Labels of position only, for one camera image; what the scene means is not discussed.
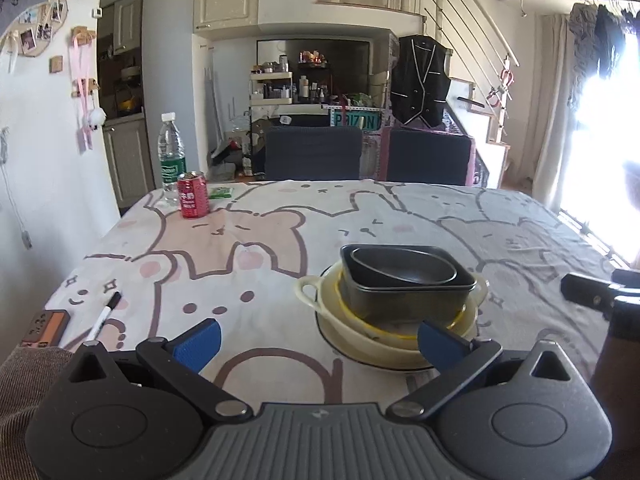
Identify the lemon pattern ceramic bowl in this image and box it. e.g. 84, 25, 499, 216
334, 270, 478, 350

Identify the cream ceramic handled bowl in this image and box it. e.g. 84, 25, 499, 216
294, 263, 490, 372

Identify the rectangular stainless steel tray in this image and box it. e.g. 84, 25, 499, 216
338, 244, 476, 325

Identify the small steel oval dish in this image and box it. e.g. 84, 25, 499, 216
352, 246, 457, 286

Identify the black white marker pen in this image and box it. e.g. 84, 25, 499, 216
85, 292, 122, 342

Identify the bear pattern tablecloth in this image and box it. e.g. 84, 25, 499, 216
48, 181, 612, 406

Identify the brown small clock box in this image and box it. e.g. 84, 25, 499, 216
20, 310, 70, 348

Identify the red soda can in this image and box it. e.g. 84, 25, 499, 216
177, 171, 209, 219

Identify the green snack packet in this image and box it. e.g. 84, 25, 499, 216
208, 186, 233, 200

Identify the dark blue chair right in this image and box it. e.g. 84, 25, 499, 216
385, 127, 474, 187

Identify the dark blue chair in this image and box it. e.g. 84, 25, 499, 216
265, 126, 363, 181
385, 127, 474, 187

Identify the green label water bottle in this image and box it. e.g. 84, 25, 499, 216
157, 112, 186, 204

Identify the dark blue chair left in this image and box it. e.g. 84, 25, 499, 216
265, 126, 363, 181

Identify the teal letter sign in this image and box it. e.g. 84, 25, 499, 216
329, 106, 383, 132

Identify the beige curtain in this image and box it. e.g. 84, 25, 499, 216
532, 14, 575, 212

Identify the black vest on hanger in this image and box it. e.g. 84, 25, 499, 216
390, 35, 450, 129

